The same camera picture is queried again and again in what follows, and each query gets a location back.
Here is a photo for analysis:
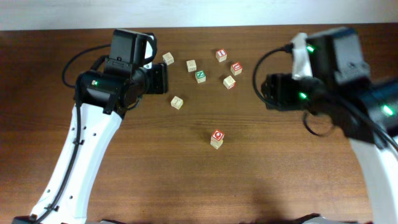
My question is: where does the wooden block number four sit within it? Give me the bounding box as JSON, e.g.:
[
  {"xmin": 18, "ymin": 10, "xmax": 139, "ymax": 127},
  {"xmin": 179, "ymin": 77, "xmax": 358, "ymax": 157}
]
[{"xmin": 170, "ymin": 96, "xmax": 183, "ymax": 110}]

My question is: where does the wooden block blue D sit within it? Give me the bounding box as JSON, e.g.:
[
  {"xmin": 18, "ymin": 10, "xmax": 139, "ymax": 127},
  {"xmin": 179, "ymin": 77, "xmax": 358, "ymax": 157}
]
[{"xmin": 211, "ymin": 129, "xmax": 224, "ymax": 142}]

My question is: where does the wooden block pineapple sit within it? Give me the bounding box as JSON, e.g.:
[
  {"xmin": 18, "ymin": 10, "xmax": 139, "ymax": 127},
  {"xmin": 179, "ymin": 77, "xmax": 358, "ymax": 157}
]
[{"xmin": 210, "ymin": 140, "xmax": 223, "ymax": 149}]

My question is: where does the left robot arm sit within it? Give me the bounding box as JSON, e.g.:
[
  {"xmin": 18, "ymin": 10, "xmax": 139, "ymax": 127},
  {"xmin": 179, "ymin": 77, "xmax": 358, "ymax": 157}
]
[{"xmin": 12, "ymin": 29, "xmax": 169, "ymax": 223}]

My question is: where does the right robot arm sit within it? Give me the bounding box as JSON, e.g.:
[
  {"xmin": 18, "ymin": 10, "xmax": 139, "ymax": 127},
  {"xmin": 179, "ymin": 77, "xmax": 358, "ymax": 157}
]
[{"xmin": 253, "ymin": 27, "xmax": 397, "ymax": 223}]

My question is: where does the wooden block letter K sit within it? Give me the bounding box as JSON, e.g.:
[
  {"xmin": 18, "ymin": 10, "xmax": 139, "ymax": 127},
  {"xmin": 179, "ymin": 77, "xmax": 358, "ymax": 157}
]
[{"xmin": 162, "ymin": 52, "xmax": 175, "ymax": 65}]

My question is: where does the plain wooden block centre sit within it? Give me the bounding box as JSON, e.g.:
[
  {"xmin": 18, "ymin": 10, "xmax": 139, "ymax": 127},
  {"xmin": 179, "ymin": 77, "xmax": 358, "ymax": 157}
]
[{"xmin": 187, "ymin": 60, "xmax": 197, "ymax": 72}]

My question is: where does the wooden block green N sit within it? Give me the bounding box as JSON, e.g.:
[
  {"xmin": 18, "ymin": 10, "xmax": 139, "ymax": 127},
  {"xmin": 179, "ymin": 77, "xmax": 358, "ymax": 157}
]
[{"xmin": 195, "ymin": 70, "xmax": 206, "ymax": 83}]

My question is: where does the wooden block red U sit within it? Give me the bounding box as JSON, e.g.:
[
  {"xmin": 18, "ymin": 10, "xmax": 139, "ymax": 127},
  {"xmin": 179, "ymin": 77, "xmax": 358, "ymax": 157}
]
[{"xmin": 231, "ymin": 62, "xmax": 243, "ymax": 76}]

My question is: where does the wooden block red edge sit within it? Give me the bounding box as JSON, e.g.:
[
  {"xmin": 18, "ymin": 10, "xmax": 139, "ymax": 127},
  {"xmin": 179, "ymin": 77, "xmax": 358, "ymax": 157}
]
[{"xmin": 223, "ymin": 75, "xmax": 236, "ymax": 90}]

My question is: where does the wooden block red I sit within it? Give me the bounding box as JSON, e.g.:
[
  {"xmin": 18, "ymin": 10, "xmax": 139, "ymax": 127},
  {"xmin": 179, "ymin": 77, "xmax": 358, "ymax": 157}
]
[{"xmin": 216, "ymin": 49, "xmax": 228, "ymax": 62}]

